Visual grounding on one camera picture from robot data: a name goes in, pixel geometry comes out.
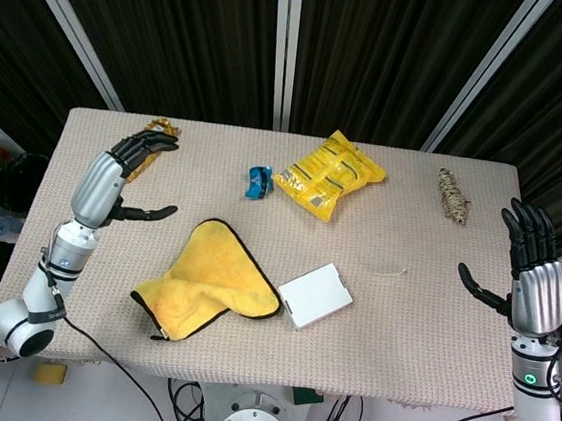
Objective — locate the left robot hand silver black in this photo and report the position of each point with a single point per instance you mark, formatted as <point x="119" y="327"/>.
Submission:
<point x="95" y="186"/>

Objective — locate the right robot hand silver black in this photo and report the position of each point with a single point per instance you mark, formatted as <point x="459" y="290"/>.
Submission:
<point x="539" y="293"/>

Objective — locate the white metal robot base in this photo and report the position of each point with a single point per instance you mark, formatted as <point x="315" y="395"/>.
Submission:
<point x="259" y="419"/>

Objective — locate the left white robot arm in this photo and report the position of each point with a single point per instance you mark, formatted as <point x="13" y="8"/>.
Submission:
<point x="38" y="295"/>

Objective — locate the white cardboard box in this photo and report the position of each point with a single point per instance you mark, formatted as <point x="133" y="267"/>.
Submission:
<point x="315" y="294"/>

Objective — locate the gold biscuit package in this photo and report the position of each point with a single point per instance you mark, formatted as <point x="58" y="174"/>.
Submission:
<point x="141" y="165"/>

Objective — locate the black trash bin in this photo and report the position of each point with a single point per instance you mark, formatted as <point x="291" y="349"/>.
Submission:
<point x="15" y="182"/>

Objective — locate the clear plastic water bottle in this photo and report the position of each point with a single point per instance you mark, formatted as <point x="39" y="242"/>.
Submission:
<point x="1" y="221"/>

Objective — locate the beige waffle tablecloth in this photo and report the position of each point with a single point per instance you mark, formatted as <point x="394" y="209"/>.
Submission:
<point x="399" y="333"/>

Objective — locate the yellow microfiber cloth black trim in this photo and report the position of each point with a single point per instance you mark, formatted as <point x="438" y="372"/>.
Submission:
<point x="214" y="274"/>

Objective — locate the blue crumpled snack wrapper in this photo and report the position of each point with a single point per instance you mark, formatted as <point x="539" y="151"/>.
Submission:
<point x="258" y="182"/>

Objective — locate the yellow sponge block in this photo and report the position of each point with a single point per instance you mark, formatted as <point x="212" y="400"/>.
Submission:
<point x="50" y="374"/>

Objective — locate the yellow snack bag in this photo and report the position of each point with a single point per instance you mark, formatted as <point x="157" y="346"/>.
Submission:
<point x="330" y="175"/>

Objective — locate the green flat item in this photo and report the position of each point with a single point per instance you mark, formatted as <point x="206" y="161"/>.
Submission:
<point x="307" y="397"/>

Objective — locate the white partition post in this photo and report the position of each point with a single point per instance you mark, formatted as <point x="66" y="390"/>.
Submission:
<point x="69" y="22"/>
<point x="486" y="71"/>
<point x="284" y="50"/>

